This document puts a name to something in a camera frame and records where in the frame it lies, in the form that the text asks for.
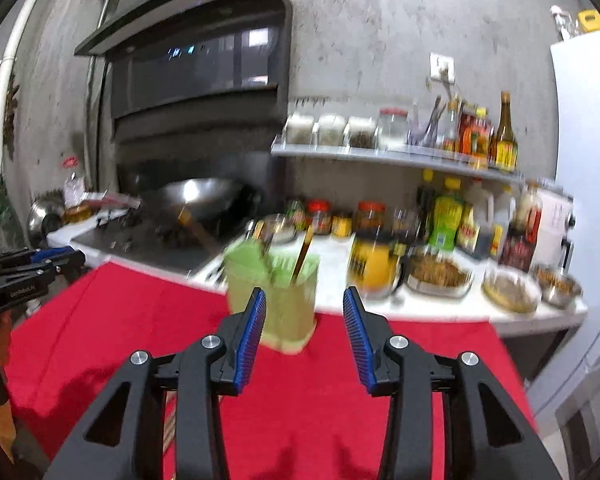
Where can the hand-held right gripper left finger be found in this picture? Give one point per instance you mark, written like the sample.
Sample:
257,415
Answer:
250,340

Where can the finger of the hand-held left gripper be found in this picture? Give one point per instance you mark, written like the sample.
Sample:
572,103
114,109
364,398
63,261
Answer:
55,256
30,275

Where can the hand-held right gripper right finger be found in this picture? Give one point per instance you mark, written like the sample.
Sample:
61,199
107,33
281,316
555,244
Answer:
360,345

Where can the green plastic utensil holder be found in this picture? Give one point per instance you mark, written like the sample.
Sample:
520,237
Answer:
290,310

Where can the brown wooden chopstick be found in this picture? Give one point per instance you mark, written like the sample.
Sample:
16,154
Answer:
302,255
169,425

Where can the clear glass with utensils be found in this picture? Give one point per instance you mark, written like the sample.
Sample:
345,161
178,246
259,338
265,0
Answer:
425,130

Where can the red cap oil bottle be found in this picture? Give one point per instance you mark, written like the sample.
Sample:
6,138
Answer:
75,200

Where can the green leafy plant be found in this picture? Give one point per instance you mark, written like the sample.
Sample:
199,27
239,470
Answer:
1,200

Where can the red plastic packet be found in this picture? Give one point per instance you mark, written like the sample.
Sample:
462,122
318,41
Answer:
112,202

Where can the yellow mug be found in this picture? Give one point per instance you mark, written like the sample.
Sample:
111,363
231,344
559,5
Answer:
372,265

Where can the white countertop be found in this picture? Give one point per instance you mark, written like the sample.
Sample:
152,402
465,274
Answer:
330,265

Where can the black gas stove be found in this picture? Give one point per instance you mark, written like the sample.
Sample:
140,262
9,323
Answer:
145,250

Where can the red tablecloth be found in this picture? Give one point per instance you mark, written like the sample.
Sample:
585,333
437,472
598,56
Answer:
305,425

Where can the plate of food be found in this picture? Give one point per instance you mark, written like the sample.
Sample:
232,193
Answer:
437,275

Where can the small steel bowl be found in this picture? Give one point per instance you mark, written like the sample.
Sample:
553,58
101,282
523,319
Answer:
277,227

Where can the yellow label jar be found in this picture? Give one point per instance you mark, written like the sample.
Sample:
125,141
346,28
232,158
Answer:
341,226

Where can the dark glass jar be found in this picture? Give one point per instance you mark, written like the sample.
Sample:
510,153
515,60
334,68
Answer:
406,225

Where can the orange lid pickle jar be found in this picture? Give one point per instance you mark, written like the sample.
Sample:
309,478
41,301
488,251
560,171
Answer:
370,216

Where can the red lid chilli jar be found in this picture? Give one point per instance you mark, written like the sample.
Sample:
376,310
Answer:
319,219

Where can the green label jar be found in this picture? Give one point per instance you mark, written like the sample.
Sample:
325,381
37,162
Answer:
296,215

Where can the steel wok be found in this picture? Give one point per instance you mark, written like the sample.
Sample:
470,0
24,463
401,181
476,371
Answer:
205,200

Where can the dried plant bundle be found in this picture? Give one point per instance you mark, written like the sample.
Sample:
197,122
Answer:
10,115

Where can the green plastic bottle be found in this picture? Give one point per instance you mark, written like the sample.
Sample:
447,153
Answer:
446,220

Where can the yellow cap dark bottle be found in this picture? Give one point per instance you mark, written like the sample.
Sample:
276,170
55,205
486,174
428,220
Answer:
425,205

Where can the large white oil jug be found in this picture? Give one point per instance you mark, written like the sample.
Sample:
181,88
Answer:
475,225

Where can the yellow label jug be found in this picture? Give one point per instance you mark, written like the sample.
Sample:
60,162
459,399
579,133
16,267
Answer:
500,230

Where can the white lid spice jar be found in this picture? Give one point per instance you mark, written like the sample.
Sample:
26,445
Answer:
300,129
362,134
331,131

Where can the red lid clear jar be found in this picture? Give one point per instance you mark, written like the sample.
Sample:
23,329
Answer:
393,130

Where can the white kitchen appliance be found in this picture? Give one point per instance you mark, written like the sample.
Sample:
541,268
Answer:
555,230

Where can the clear seasoning bottle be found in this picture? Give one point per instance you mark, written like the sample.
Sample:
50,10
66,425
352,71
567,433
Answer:
451,130

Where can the red label sauce bottle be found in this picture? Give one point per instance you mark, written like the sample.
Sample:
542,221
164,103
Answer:
465,135

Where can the orange oil bottle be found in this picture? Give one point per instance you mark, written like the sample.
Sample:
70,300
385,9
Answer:
479,142

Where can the black range hood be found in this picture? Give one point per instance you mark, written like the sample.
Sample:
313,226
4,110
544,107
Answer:
195,60

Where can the dark yellow label bottle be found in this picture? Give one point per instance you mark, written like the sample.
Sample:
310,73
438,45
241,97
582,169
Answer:
504,145

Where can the white refrigerator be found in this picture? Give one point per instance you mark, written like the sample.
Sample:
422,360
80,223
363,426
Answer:
590,160

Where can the yellow box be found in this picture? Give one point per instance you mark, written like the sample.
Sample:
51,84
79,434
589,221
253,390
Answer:
591,22

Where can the steel duct pipe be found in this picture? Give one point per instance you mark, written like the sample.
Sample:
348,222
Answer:
95,110

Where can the white wall shelf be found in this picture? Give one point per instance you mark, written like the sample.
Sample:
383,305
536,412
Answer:
380,156

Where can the white wall pipe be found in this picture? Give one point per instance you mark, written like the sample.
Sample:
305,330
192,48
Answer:
10,60

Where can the white wall socket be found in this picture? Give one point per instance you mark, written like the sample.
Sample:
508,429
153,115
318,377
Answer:
441,66

